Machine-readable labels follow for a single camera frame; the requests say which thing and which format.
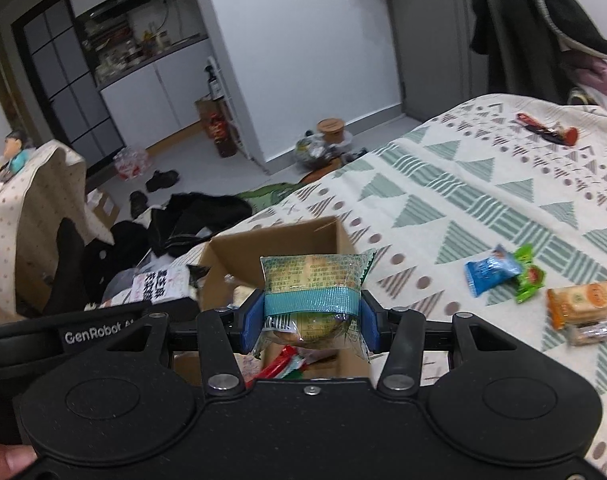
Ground white slim rack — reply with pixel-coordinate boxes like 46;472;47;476
205;55;254;162

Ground pink clothing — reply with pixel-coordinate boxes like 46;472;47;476
561;50;607;96

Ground green candy packet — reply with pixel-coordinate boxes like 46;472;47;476
513;244;545;304

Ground person's left hand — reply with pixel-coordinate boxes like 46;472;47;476
0;444;38;480

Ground spray bottle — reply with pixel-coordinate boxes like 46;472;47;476
205;64;224;101

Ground small clear wrapped snack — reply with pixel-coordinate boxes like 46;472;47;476
566;318;607;347

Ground red white plastic bag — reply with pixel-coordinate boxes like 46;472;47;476
113;146;151;181

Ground black shoe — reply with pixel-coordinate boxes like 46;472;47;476
145;170;180;193
129;191;148;220

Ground black coat on chair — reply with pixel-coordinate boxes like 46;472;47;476
471;0;607;104

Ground patterned bed cover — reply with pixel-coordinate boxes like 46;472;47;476
169;94;607;479

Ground red white snack bar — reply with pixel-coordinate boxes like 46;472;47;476
256;346;305;379

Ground black clothes on floor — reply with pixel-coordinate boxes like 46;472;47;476
42;193;253;315

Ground green teal pastry pack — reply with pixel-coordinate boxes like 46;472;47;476
254;249;375;360

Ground brown cardboard box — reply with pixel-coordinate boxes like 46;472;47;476
198;217;375;379

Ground dotted beige cloth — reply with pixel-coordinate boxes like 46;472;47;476
0;141;114;324

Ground cork lid jar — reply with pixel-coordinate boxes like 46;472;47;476
317;118;345;144

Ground orange biscuit stick pack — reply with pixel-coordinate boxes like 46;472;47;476
546;281;607;330

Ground white kitchen cabinet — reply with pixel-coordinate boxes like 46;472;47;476
69;0;215;148

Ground grey door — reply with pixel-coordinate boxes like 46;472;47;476
387;0;488;120

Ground doll figure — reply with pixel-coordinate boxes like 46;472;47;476
3;129;34;176

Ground blue snack packet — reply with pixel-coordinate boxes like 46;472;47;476
464;245;523;297

